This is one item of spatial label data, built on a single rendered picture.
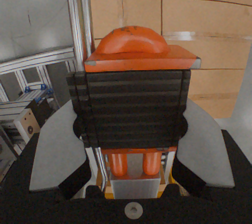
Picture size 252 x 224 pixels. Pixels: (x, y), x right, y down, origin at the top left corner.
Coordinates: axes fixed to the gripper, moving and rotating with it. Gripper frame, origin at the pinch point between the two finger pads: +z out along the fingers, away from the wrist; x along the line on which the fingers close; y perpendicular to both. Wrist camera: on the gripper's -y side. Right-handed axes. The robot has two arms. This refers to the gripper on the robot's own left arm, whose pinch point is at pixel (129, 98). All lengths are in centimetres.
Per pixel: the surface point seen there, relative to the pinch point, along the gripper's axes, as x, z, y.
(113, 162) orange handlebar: -1.8, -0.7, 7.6
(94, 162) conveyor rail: -29, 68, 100
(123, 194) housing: -1.0, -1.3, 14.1
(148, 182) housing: 2.2, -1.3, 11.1
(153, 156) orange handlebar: 2.5, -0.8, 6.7
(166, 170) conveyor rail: 34, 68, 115
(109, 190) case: -12, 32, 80
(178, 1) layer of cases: 27, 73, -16
